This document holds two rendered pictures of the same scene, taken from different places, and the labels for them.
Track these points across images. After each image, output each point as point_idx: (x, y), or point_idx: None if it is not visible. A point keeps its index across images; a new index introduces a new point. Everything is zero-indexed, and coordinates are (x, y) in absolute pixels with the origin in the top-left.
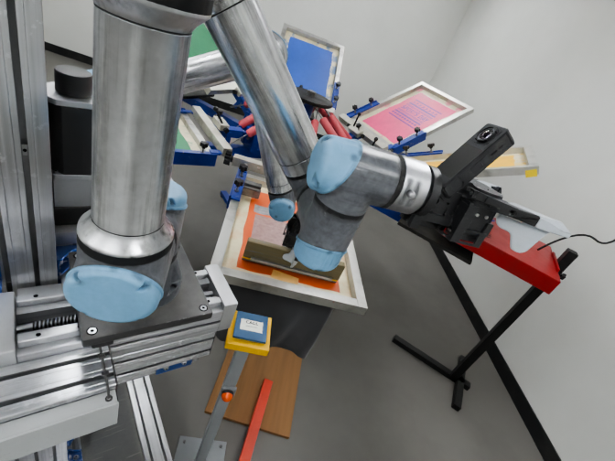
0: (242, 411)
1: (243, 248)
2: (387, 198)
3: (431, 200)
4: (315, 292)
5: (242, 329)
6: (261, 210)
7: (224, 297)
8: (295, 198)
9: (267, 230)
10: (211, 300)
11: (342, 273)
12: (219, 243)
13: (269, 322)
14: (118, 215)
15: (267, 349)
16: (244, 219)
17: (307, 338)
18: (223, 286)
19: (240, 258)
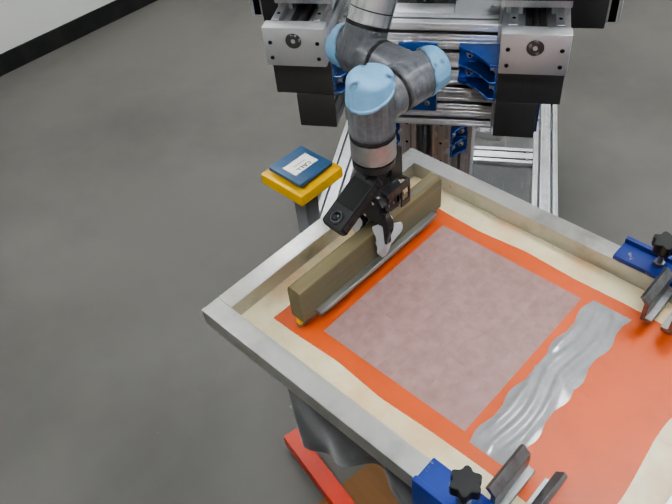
0: (365, 489)
1: (462, 226)
2: None
3: None
4: (291, 249)
5: (302, 154)
6: (592, 314)
7: (274, 21)
8: (354, 52)
9: (511, 293)
10: (277, 14)
11: (310, 362)
12: (468, 177)
13: (296, 191)
14: None
15: (263, 173)
16: (561, 268)
17: None
18: (288, 24)
19: (437, 211)
